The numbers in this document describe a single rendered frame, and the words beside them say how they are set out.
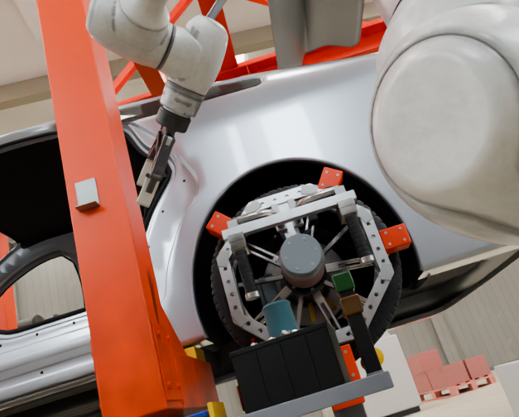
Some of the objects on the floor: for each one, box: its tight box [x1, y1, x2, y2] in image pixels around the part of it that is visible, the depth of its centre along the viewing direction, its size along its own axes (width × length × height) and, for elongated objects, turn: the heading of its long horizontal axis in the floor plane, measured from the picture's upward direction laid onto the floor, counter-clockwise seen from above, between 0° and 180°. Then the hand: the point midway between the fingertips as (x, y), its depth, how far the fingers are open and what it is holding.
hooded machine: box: [356, 331, 422, 417], centre depth 708 cm, size 81×67×145 cm
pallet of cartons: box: [406, 348, 497, 403], centre depth 813 cm, size 123×94×70 cm
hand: (143, 190), depth 123 cm, fingers open, 13 cm apart
